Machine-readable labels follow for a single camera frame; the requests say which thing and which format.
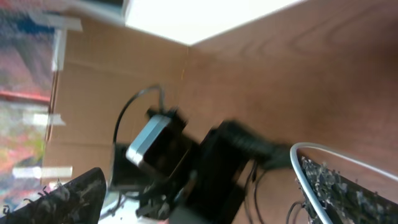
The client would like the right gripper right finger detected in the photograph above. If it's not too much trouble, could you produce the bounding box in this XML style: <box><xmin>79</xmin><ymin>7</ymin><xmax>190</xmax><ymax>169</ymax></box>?
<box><xmin>300</xmin><ymin>157</ymin><xmax>397</xmax><ymax>224</ymax></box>

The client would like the white usb cable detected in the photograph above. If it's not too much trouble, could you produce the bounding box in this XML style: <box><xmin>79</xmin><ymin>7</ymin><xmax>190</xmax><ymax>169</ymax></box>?
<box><xmin>289</xmin><ymin>142</ymin><xmax>398</xmax><ymax>224</ymax></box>

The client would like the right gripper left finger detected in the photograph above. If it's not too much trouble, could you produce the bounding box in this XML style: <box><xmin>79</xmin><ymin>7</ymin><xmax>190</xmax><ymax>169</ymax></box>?
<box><xmin>1</xmin><ymin>167</ymin><xmax>107</xmax><ymax>224</ymax></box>

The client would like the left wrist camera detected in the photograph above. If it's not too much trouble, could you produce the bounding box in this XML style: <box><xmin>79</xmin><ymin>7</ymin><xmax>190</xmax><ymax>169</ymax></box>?
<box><xmin>125</xmin><ymin>108</ymin><xmax>192</xmax><ymax>182</ymax></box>

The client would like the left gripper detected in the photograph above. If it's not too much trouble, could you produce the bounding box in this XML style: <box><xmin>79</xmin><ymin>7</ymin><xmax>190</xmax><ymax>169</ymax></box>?
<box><xmin>169</xmin><ymin>120</ymin><xmax>290</xmax><ymax>224</ymax></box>

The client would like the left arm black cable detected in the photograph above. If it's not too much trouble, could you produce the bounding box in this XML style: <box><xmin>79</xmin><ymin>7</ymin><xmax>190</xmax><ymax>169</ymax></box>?
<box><xmin>107</xmin><ymin>84</ymin><xmax>165</xmax><ymax>187</ymax></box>

